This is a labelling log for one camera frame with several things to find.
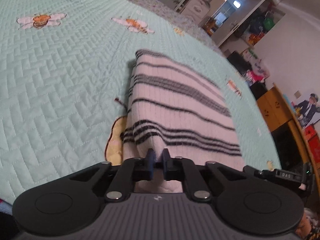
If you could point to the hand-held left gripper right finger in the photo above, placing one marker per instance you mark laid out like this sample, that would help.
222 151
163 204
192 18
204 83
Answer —
165 161

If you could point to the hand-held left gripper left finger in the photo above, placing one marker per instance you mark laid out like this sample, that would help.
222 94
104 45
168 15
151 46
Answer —
150 160

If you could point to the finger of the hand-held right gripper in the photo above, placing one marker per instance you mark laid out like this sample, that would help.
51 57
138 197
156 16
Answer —
285 176

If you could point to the large red box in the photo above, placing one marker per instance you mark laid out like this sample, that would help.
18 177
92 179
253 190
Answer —
313 140

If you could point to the wooden desk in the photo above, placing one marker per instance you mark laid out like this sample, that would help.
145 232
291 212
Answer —
272 110

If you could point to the uniformed figure photo board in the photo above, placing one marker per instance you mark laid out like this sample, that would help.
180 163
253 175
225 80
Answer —
308 110

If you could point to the pink bag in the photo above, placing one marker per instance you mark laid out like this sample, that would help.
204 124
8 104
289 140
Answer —
255 76

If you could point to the white plastic bag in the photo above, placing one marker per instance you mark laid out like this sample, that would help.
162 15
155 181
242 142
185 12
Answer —
262 66

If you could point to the bee print quilted blanket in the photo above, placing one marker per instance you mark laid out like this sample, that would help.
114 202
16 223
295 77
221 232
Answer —
62 80

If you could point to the black armchair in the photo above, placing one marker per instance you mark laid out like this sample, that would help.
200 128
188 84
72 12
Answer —
237 61

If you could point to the wooden chair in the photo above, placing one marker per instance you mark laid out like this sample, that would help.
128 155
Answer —
210 26

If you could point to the floral bed sheet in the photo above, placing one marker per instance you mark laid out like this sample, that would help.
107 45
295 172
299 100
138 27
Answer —
162 7

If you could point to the green bag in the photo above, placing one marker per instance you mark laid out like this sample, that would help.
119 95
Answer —
268 24

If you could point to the white nightstand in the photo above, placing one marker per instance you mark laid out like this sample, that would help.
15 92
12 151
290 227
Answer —
196 8

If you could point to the wall light switch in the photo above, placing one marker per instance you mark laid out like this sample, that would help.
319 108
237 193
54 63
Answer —
297 94

